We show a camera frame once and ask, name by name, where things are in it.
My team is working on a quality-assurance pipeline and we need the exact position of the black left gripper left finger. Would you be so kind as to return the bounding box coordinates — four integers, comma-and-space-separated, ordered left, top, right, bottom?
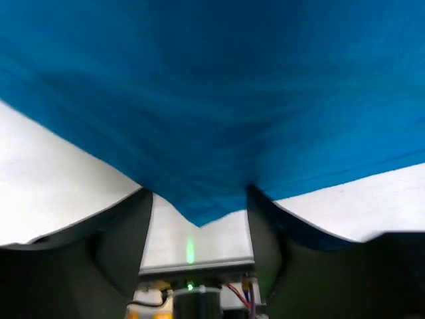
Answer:
1, 189, 153, 318

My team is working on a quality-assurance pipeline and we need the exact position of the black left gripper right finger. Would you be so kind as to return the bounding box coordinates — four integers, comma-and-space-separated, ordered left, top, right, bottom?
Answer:
247, 185, 424, 318

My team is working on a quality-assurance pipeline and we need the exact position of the blue t-shirt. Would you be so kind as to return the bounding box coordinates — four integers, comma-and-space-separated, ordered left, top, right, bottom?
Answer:
0, 0, 425, 229

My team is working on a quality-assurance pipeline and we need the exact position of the aluminium front rail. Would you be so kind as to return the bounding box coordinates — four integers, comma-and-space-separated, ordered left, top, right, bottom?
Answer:
139, 257, 255, 276

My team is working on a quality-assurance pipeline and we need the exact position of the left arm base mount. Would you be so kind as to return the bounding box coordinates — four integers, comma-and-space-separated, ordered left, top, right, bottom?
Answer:
126, 272, 268, 318

